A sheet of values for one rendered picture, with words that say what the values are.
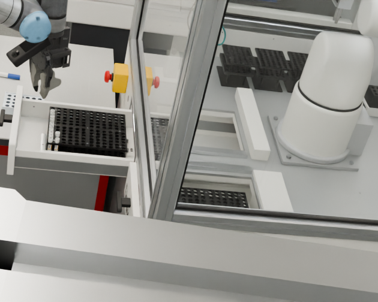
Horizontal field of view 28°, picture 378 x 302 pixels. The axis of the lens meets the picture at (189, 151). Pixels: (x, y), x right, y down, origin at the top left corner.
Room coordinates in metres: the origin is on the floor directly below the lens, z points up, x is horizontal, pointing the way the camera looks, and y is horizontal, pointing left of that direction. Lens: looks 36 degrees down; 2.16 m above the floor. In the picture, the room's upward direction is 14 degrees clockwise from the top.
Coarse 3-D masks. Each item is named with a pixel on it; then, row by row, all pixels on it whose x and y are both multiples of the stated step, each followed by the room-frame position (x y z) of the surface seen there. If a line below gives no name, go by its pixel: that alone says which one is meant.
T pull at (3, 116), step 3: (3, 111) 1.70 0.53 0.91; (0, 114) 1.69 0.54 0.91; (3, 114) 1.69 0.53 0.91; (6, 114) 1.69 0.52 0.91; (9, 114) 1.70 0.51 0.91; (12, 114) 1.70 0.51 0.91; (0, 117) 1.67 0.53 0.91; (3, 117) 1.68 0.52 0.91; (6, 117) 1.68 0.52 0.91; (9, 117) 1.68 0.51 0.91; (12, 117) 1.69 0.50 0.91; (0, 120) 1.66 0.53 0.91; (3, 120) 1.66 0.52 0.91; (6, 120) 1.67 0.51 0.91; (9, 120) 1.67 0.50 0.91; (0, 123) 1.65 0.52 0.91; (3, 123) 1.66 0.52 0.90
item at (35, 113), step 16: (32, 112) 1.81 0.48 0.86; (48, 112) 1.82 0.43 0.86; (112, 112) 1.87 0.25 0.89; (128, 112) 1.88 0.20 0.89; (32, 128) 1.76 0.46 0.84; (128, 128) 1.88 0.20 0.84; (32, 144) 1.69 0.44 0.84; (128, 144) 1.80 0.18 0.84; (16, 160) 1.57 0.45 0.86; (32, 160) 1.58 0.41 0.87; (48, 160) 1.59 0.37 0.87; (64, 160) 1.60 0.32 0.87; (80, 160) 1.61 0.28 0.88; (96, 160) 1.63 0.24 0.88; (112, 160) 1.64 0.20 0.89; (128, 160) 1.65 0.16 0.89
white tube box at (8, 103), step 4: (8, 92) 1.96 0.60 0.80; (4, 96) 1.94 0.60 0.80; (8, 96) 1.95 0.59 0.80; (12, 96) 1.95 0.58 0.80; (24, 96) 1.97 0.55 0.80; (28, 96) 1.97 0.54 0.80; (32, 96) 1.98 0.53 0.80; (36, 96) 1.98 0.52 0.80; (40, 96) 1.99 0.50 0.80; (4, 100) 1.92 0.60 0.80; (8, 100) 1.93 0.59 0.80; (12, 100) 1.93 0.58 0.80; (4, 104) 1.90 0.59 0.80; (8, 104) 1.91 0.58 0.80; (12, 104) 1.91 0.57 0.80; (4, 108) 1.88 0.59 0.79; (8, 108) 1.89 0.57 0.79; (12, 108) 1.89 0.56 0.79; (8, 112) 1.89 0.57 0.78; (12, 112) 1.89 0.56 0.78
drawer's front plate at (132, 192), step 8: (128, 168) 1.60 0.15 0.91; (136, 168) 1.58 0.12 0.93; (128, 176) 1.57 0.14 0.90; (136, 176) 1.54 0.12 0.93; (128, 184) 1.55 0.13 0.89; (136, 184) 1.51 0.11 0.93; (128, 192) 1.52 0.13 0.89; (136, 192) 1.48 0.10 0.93; (136, 200) 1.45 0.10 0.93; (128, 208) 1.48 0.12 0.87; (136, 208) 1.42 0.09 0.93; (136, 216) 1.39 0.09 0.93
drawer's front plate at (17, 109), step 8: (16, 96) 1.77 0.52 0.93; (16, 104) 1.73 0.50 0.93; (16, 112) 1.69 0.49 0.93; (16, 120) 1.65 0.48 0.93; (16, 128) 1.62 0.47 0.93; (16, 136) 1.59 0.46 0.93; (16, 144) 1.62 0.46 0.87; (8, 152) 1.55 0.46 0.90; (8, 160) 1.55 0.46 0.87; (8, 168) 1.55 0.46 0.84
